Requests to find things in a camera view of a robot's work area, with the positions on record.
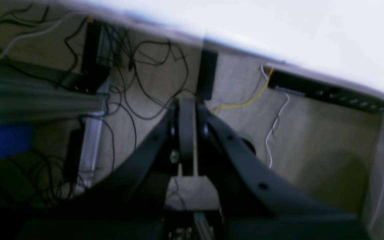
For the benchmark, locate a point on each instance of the black power strip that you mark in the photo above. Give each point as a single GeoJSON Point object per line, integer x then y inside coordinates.
{"type": "Point", "coordinates": [299, 85]}

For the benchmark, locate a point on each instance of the black table bracket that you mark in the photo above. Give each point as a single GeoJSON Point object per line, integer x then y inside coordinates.
{"type": "Point", "coordinates": [206, 76]}

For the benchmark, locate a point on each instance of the aluminium frame rails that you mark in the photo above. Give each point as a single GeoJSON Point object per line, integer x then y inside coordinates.
{"type": "Point", "coordinates": [29, 102]}

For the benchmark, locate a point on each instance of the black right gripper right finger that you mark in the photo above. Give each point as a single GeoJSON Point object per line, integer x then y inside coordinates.
{"type": "Point", "coordinates": [253, 197]}

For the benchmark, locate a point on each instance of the blue box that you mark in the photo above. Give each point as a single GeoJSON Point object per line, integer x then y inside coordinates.
{"type": "Point", "coordinates": [15, 138]}

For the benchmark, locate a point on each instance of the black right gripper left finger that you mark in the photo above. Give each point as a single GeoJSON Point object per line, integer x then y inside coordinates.
{"type": "Point", "coordinates": [139, 185]}

